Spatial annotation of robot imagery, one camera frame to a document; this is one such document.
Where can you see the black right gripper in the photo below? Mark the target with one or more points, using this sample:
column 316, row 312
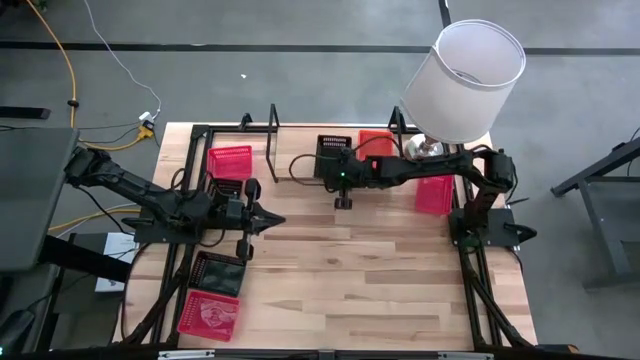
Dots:
column 345, row 167

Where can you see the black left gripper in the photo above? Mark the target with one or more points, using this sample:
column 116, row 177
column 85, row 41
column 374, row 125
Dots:
column 248, row 225

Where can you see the black plastic basket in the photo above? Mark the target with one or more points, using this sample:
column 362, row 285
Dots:
column 330, row 145
column 227, row 186
column 217, row 275

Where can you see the orange plastic basket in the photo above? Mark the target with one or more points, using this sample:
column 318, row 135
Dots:
column 375, row 142

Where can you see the red plastic basket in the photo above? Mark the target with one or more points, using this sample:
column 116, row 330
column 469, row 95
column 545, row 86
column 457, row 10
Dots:
column 230, row 162
column 207, row 317
column 434, row 197

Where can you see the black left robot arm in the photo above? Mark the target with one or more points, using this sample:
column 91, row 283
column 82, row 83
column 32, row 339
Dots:
column 125, row 182

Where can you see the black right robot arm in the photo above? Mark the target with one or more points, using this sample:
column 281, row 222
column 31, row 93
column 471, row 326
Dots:
column 425, row 170

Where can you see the yellow power plug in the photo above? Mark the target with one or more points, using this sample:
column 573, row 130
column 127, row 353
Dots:
column 145, row 133

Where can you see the table lamp white shade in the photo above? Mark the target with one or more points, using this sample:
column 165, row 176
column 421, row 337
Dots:
column 465, row 85

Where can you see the white paper sheet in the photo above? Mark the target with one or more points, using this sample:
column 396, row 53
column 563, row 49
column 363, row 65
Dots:
column 117, row 247

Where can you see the white power adapter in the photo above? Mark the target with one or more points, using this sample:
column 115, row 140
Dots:
column 146, row 118

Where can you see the black diagonal beam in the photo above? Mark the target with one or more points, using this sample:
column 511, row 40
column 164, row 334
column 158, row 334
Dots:
column 85, row 259

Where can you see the dark grey desk top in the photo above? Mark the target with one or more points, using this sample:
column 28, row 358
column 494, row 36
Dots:
column 30, row 200

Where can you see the black flat bar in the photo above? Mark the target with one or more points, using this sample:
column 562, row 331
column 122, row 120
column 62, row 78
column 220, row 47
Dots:
column 25, row 113

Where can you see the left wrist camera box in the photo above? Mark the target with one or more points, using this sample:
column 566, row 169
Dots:
column 234, row 209

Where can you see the black metal shelf side frame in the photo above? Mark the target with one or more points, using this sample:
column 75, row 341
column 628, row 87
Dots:
column 395, row 120
column 270, row 155

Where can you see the black aluminium rig frame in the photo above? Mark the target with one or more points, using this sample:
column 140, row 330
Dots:
column 230, row 129

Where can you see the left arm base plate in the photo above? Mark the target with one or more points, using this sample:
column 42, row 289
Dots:
column 150, row 232

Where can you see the silver metal bracket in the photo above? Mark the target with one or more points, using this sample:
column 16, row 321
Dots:
column 186, row 355
column 465, row 356

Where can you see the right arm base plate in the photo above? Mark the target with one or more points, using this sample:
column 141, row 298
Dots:
column 500, row 220

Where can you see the grey metal desk frame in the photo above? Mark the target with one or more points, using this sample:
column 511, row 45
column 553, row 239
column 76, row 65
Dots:
column 607, row 215

